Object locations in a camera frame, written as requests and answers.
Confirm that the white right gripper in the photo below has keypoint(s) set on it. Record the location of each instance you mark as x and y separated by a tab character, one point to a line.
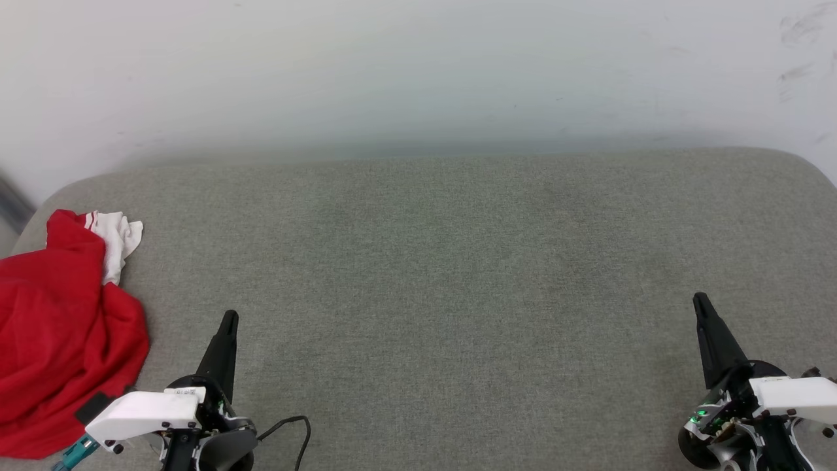
798	396

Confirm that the red and white shirt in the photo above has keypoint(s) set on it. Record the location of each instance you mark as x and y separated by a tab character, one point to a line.
52	340

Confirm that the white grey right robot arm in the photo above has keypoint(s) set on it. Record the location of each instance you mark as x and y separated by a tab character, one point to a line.
713	451

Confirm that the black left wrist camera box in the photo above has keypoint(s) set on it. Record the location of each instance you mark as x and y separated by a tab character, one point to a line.
91	409

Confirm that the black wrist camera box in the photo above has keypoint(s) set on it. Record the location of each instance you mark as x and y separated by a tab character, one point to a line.
817	374
91	409

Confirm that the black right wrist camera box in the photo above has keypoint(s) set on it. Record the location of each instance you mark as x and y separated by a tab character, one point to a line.
817	374

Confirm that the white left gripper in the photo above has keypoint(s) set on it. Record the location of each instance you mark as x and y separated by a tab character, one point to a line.
147	409

